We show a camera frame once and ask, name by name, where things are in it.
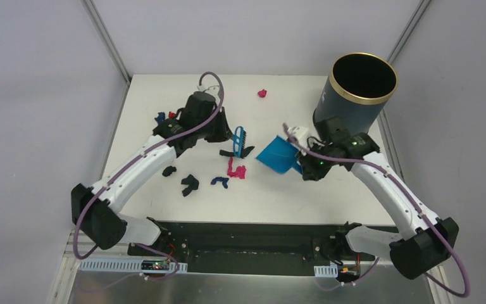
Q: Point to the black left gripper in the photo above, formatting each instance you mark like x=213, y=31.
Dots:
x=219, y=125

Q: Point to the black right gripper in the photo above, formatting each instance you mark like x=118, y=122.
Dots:
x=310, y=171

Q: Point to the blue plastic dustpan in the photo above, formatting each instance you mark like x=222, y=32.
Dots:
x=280, y=156

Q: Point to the blue hand brush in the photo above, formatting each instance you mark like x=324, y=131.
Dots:
x=239, y=138

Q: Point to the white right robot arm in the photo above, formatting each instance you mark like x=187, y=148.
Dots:
x=362, y=158

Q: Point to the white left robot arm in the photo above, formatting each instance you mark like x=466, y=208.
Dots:
x=96, y=209

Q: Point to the dark blue scrap top left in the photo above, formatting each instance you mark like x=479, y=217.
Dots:
x=161, y=117

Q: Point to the small pink paper scrap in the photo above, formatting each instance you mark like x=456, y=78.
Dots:
x=262, y=93

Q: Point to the long black paper scrap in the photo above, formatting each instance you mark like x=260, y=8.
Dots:
x=237, y=154

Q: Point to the large pink paper scrap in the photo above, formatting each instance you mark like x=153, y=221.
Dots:
x=236, y=172

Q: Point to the small black paper scrap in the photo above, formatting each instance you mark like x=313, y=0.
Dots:
x=168, y=171

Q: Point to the large black paper scrap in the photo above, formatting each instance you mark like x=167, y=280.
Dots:
x=191, y=184

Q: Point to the blue paper scrap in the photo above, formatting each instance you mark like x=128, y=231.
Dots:
x=220, y=180

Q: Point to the dark bin with gold rim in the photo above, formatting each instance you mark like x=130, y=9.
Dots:
x=356, y=90

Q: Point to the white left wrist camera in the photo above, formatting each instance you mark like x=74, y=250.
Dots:
x=211, y=89

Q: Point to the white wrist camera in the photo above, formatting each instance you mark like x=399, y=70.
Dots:
x=211, y=89
x=300, y=133

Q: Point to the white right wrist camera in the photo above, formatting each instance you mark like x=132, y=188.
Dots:
x=300, y=133

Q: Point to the right white slotted cable duct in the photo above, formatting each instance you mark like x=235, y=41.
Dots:
x=330, y=270

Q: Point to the white slotted cable duct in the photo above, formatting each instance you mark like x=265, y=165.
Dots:
x=156, y=266
x=330, y=270

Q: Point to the black mounting base plate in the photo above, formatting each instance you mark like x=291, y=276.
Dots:
x=253, y=249

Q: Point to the left white slotted cable duct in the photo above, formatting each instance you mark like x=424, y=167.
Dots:
x=156, y=266

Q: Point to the aluminium frame rail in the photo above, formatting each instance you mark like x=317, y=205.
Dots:
x=419, y=253

